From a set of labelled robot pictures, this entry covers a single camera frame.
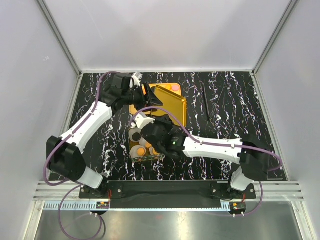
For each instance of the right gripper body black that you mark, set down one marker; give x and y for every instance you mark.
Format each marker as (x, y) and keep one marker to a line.
(165, 125)

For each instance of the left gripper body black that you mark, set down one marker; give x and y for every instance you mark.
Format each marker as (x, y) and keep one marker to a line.
(136, 97)

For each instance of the plain round orange cookie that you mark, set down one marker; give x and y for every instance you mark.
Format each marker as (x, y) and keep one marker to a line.
(148, 145)

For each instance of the gold tin lid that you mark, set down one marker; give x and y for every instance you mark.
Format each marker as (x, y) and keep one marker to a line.
(173, 103)

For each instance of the dotted round sandwich cookie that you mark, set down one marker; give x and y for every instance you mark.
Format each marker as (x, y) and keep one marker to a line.
(141, 151)

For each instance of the black chocolate sandwich cookie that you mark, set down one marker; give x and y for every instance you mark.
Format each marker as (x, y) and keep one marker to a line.
(136, 137)

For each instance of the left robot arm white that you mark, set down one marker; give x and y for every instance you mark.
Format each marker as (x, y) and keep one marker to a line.
(65, 153)

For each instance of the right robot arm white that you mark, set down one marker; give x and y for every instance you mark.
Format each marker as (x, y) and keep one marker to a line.
(250, 156)

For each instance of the white paper cup front-right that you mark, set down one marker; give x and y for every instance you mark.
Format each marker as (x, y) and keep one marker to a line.
(150, 149)

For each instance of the orange half cookie top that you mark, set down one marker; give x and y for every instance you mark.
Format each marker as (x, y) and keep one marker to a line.
(168, 87)

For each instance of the pink macaron top right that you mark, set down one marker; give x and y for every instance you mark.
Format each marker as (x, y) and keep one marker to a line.
(175, 88)

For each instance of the white paper cup centre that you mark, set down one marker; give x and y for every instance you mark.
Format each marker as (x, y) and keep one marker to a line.
(143, 142)

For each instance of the gold square cookie tin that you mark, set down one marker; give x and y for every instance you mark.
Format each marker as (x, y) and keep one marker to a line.
(147, 156)

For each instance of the yellow serving tray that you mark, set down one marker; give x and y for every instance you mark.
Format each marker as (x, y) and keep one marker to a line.
(132, 109)

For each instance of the white paper cup front-left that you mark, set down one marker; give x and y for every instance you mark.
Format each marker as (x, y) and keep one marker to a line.
(133, 153)

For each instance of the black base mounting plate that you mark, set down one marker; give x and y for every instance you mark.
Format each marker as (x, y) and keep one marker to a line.
(205, 188)

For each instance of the aluminium frame rail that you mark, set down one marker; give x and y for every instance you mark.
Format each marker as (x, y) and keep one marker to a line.
(66, 197)

